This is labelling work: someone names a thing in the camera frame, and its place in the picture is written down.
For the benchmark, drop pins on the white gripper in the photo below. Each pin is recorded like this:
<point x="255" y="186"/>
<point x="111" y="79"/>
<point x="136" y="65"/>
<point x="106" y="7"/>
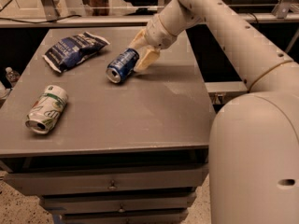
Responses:
<point x="158" y="33"/>

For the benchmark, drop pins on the blue pepsi can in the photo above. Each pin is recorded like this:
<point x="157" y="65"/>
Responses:
<point x="121" y="67"/>

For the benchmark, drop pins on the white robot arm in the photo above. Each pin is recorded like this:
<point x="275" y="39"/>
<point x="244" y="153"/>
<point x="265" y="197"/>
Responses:
<point x="254" y="139"/>

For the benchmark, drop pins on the white green 7up can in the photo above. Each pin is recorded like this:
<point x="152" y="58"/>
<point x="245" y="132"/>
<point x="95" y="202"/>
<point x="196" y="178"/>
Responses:
<point x="47" y="109"/>

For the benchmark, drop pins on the blue chip bag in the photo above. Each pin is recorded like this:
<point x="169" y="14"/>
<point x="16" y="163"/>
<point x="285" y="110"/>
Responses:
<point x="73" y="50"/>

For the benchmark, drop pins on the grey drawer cabinet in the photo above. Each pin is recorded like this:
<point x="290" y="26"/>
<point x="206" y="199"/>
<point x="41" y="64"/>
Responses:
<point x="160" y="117"/>

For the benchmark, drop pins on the clear plastic water bottle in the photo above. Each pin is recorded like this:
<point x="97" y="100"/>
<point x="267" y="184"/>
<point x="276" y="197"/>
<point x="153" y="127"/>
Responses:
<point x="12" y="76"/>

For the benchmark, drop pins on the middle grey drawer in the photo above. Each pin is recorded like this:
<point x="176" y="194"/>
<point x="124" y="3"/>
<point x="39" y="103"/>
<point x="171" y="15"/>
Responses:
<point x="118" y="203"/>

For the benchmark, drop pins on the grey drawer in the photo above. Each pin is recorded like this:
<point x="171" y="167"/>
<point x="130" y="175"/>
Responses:
<point x="118" y="203"/>
<point x="164" y="216"/>
<point x="104" y="180"/>

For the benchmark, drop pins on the bottom grey drawer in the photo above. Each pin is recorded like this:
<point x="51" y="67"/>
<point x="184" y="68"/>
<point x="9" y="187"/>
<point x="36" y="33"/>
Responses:
<point x="164" y="216"/>

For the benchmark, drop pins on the top grey drawer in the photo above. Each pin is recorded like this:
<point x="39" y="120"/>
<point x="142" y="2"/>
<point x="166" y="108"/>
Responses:
<point x="104" y="180"/>

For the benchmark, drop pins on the grey metal rail frame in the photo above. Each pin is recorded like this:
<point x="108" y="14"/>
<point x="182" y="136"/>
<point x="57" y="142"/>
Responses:
<point x="72" y="13"/>

